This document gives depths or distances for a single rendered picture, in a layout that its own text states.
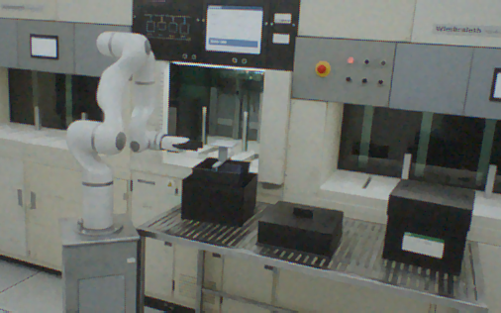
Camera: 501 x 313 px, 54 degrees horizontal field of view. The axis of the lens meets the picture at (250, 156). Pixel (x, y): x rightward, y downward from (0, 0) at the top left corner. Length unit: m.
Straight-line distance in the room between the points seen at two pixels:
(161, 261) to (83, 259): 0.93
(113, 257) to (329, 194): 1.01
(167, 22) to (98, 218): 1.08
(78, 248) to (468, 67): 1.68
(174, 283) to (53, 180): 0.95
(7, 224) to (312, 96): 2.14
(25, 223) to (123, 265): 1.47
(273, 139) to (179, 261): 0.91
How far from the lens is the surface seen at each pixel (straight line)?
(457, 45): 2.21
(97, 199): 1.97
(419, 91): 2.21
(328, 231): 1.85
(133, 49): 1.99
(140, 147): 2.17
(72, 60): 2.91
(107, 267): 2.00
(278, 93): 2.28
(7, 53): 3.24
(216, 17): 2.45
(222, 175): 2.07
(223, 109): 3.44
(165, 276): 2.86
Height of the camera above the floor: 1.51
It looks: 13 degrees down
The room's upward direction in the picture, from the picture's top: 4 degrees clockwise
